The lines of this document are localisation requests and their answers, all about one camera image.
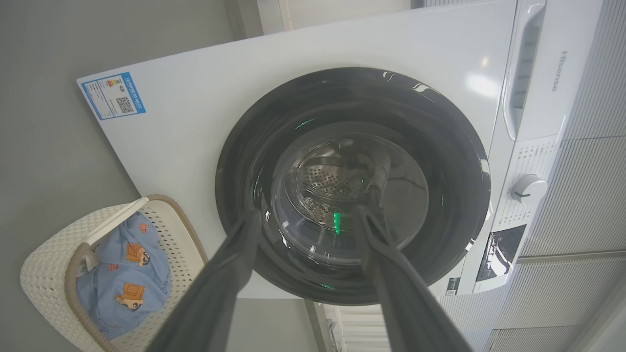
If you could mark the black round glass washer door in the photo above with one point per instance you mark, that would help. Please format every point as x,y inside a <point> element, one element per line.
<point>254,137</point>

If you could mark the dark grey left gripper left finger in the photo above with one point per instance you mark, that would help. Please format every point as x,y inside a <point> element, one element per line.
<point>215,293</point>

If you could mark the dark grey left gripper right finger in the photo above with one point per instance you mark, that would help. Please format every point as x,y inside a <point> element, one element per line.
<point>406,303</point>

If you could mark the steel perforated washer drum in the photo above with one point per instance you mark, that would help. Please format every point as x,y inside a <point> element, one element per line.
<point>323,181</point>

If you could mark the white detergent drawer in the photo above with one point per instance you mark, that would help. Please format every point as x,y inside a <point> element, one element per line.
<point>562,73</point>

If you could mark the blue garment with orange print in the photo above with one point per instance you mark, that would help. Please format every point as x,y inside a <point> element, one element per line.
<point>117,293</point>

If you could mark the white washing machine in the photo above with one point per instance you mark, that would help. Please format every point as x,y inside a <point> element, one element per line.
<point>195,122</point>

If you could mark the washing machine display panel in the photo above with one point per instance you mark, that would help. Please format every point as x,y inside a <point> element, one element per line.
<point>501,252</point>

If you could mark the small dark sticker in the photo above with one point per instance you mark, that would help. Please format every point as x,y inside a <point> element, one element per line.
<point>453,286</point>

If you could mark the white control knob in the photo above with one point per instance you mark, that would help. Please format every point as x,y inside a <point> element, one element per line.
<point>529,189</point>

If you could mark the blue energy label sticker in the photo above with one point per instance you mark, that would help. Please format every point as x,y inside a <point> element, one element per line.
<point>113,96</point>

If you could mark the cream perforated laundry basket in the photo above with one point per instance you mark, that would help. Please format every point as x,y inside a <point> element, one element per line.
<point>44,278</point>

